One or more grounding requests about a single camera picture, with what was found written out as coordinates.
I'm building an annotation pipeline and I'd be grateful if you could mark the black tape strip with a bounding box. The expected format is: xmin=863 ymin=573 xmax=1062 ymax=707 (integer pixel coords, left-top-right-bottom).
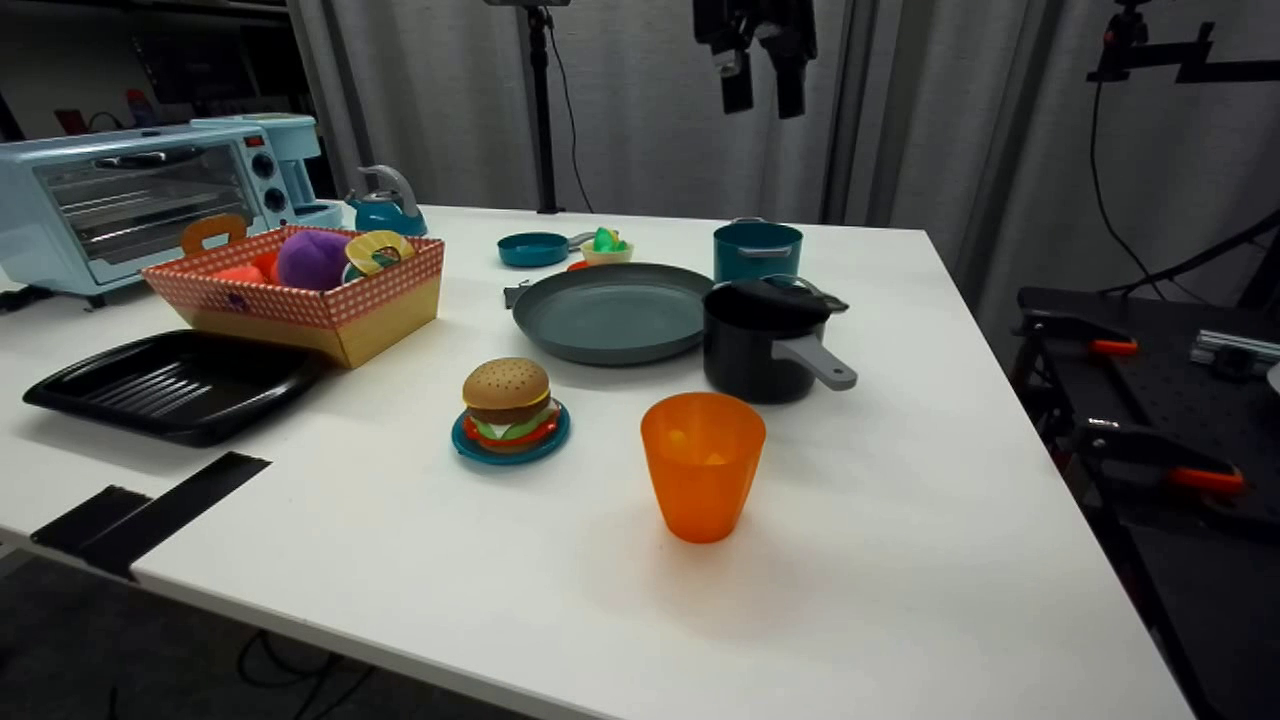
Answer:
xmin=29 ymin=446 xmax=273 ymax=579

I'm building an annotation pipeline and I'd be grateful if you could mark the black tripod pole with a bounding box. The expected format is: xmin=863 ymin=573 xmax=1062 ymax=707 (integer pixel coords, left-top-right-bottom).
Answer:
xmin=482 ymin=0 xmax=572 ymax=215

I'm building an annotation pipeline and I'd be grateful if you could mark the small teal plate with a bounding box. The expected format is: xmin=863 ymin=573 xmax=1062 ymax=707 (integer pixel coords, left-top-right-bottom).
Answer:
xmin=446 ymin=398 xmax=574 ymax=468

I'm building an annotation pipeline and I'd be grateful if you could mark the purple toy vegetable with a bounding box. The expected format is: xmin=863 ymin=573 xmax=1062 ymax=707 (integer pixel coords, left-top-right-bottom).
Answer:
xmin=273 ymin=224 xmax=355 ymax=290

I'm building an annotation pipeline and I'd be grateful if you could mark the orange plastic cup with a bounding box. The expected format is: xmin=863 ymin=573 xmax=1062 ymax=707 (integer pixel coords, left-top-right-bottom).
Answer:
xmin=637 ymin=387 xmax=771 ymax=546

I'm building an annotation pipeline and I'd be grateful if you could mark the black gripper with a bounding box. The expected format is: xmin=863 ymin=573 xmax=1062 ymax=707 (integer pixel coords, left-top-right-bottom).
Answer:
xmin=690 ymin=0 xmax=820 ymax=125

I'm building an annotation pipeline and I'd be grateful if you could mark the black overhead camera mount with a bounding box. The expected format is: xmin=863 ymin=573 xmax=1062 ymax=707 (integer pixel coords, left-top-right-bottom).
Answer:
xmin=1084 ymin=0 xmax=1280 ymax=89

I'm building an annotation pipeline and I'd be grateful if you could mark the black pot with grey handle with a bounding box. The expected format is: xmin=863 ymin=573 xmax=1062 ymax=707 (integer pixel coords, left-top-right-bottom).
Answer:
xmin=700 ymin=295 xmax=859 ymax=406

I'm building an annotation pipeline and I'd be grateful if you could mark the light blue toaster oven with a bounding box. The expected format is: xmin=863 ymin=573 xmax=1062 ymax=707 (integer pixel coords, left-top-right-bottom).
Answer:
xmin=0 ymin=111 xmax=345 ymax=299

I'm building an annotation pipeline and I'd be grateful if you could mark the grey device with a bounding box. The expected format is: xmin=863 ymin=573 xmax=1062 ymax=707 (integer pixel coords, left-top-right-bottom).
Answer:
xmin=1188 ymin=328 xmax=1280 ymax=384

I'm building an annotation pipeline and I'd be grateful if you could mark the black side table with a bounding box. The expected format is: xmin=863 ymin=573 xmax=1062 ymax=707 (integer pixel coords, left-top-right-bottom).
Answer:
xmin=1010 ymin=285 xmax=1280 ymax=720

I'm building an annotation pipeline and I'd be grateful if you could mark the red and yellow cardboard basket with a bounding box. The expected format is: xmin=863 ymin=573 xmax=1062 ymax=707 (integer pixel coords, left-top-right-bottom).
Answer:
xmin=139 ymin=210 xmax=446 ymax=371

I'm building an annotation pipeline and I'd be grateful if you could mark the teal cup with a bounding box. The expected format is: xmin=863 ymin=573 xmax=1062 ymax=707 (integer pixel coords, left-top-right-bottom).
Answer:
xmin=706 ymin=215 xmax=808 ymax=290

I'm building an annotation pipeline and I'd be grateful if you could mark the large grey frying pan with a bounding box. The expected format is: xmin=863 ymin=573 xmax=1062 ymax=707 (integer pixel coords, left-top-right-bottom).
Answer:
xmin=499 ymin=258 xmax=714 ymax=371

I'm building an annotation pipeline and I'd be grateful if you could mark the small blue frying pan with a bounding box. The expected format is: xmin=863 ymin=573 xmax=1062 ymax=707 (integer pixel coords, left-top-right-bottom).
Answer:
xmin=492 ymin=228 xmax=595 ymax=272

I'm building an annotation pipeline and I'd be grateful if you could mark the toy burger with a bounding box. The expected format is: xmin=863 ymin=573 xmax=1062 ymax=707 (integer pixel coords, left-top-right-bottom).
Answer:
xmin=461 ymin=350 xmax=558 ymax=454

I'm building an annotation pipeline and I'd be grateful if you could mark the red toy food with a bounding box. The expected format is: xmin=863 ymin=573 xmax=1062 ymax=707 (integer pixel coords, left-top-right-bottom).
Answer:
xmin=213 ymin=257 xmax=281 ymax=289

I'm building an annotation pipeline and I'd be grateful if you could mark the dark shelving unit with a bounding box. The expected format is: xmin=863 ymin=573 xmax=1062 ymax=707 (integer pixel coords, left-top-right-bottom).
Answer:
xmin=0 ymin=0 xmax=325 ymax=136

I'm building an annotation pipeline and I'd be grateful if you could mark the black baking tray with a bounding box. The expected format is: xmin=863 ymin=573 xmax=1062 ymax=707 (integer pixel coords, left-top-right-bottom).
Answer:
xmin=21 ymin=328 xmax=331 ymax=446

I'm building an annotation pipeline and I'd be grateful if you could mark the teal toy kettle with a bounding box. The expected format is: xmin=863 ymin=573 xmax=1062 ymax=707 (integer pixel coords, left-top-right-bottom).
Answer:
xmin=348 ymin=161 xmax=431 ymax=239

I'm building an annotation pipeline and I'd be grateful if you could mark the black clamp with orange handle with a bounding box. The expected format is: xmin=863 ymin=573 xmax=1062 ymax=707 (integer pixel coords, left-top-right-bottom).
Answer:
xmin=1014 ymin=306 xmax=1145 ymax=365
xmin=1073 ymin=420 xmax=1251 ymax=502

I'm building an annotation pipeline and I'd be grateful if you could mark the green and yellow toy food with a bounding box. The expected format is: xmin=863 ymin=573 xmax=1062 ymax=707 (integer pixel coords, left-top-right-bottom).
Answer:
xmin=574 ymin=224 xmax=637 ymax=267

